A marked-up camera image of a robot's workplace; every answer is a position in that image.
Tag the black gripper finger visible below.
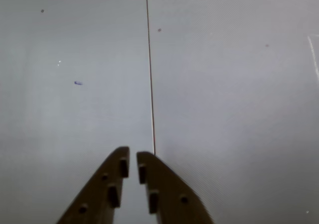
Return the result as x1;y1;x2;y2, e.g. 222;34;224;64
56;146;131;224
136;151;215;224

